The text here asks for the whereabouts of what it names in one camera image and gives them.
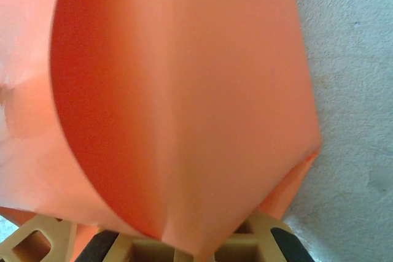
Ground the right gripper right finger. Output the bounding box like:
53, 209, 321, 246
211, 209, 311, 262

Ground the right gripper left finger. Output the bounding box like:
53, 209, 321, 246
81, 229, 182, 262

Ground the orange wrapping paper sheet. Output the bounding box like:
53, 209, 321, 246
0, 0, 322, 262

